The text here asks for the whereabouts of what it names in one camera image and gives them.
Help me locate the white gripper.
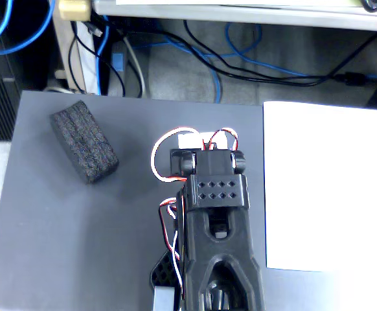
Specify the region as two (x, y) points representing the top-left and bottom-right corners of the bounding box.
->
(177, 130), (231, 150)

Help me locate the black foam cube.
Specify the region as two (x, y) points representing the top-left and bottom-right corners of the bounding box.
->
(49, 100), (120, 185)

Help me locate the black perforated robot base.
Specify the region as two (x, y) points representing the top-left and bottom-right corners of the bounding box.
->
(149, 249), (185, 311)

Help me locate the small blue connector box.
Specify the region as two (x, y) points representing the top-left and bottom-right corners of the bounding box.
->
(111, 51), (126, 73)

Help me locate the white desk leg panel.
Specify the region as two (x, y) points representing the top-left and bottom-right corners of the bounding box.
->
(52, 17), (112, 97)

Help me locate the white desk board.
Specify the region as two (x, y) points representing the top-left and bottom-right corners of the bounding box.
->
(92, 0), (377, 33)

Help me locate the white paper sheet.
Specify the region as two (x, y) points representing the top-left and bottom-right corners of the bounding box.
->
(262, 100), (377, 273)

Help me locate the grey network plug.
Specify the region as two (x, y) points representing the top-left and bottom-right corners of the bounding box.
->
(86, 21), (104, 38)

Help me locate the grey table clamp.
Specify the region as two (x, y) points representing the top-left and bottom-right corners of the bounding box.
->
(152, 286), (176, 311)

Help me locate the beige plastic block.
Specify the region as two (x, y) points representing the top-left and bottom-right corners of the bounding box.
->
(58, 0), (93, 22)

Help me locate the short red black servo cable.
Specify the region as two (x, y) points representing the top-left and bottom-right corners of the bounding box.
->
(209, 128), (240, 152)

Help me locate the white red looped servo cable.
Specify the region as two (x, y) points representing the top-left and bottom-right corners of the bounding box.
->
(150, 126), (209, 184)

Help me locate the blue floor network cable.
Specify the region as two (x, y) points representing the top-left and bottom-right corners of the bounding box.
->
(131, 21), (377, 104)

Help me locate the grey cable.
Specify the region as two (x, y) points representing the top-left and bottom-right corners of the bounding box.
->
(122, 36), (148, 99)

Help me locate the thin black hanging cable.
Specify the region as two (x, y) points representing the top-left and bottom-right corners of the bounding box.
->
(69, 19), (126, 98)

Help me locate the blue hanging network cable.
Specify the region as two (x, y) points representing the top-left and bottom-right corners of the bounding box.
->
(95, 23), (112, 97)

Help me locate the long white red servo cable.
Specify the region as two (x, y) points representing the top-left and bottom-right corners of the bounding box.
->
(158, 197), (187, 301)

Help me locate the long black floor cable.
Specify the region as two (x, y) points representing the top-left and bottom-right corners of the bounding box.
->
(183, 19), (377, 88)

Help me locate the black cable adapter block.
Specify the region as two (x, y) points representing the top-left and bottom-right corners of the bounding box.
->
(334, 71), (369, 87)

